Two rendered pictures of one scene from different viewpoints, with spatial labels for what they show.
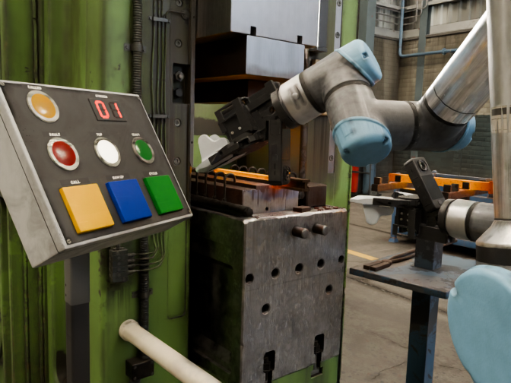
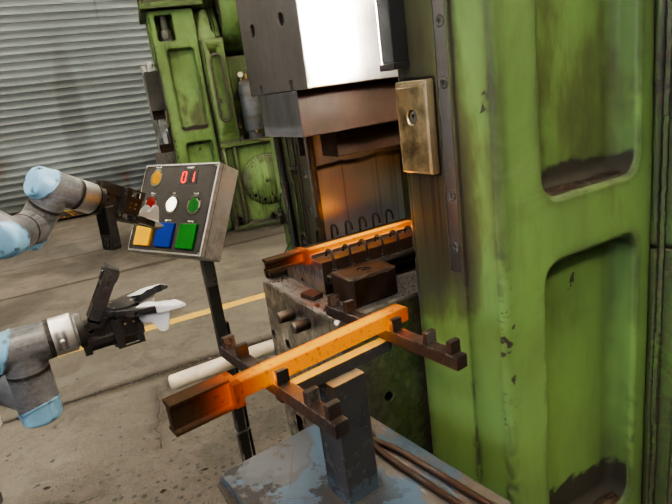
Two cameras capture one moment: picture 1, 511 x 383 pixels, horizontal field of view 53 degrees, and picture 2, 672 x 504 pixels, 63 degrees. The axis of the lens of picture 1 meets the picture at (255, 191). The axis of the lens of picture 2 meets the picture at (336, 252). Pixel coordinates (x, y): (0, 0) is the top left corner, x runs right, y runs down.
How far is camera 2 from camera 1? 212 cm
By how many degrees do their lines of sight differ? 99
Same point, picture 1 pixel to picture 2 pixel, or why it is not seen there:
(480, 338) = not seen: outside the picture
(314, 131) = (421, 198)
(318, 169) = (435, 259)
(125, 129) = (191, 189)
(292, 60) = (290, 114)
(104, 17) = not seen: hidden behind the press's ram
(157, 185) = (183, 230)
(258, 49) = (267, 109)
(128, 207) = (158, 238)
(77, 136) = (162, 194)
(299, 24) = (287, 66)
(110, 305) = not seen: hidden behind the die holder
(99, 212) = (144, 237)
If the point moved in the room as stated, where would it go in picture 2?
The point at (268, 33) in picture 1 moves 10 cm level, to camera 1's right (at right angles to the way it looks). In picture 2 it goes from (269, 88) to (256, 89)
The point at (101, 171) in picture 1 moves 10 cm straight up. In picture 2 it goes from (162, 215) to (154, 183)
